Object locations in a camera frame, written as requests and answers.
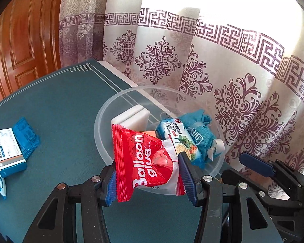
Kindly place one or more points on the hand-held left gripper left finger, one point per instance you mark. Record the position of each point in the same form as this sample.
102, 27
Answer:
111, 187

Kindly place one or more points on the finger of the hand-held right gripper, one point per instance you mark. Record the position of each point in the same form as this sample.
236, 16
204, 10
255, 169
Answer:
255, 163
243, 177

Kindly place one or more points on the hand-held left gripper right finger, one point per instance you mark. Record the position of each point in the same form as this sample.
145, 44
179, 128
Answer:
187, 179

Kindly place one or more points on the red glue packet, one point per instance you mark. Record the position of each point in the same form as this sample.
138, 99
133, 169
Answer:
141, 157

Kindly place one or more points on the blue and white noodle packet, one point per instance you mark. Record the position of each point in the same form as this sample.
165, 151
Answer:
177, 134

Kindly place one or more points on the blue towel with white ribbon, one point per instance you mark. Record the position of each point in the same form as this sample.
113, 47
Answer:
200, 131

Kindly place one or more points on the clear plastic bowl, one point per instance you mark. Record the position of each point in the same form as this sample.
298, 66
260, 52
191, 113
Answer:
103, 131

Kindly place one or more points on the orange and yellow toy block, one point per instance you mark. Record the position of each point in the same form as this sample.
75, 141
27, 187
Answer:
150, 134

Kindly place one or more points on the white sponge with slit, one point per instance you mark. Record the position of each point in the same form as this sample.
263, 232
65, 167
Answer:
131, 117

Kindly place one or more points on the blue cloth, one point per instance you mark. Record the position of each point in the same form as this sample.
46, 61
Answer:
27, 136

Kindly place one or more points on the blue and white medicine box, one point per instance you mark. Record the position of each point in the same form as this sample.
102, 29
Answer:
8, 151

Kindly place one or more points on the white curtain with purple pattern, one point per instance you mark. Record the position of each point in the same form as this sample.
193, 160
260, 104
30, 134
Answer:
217, 55

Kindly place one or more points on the brown wooden door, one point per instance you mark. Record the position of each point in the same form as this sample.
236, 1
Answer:
22, 43

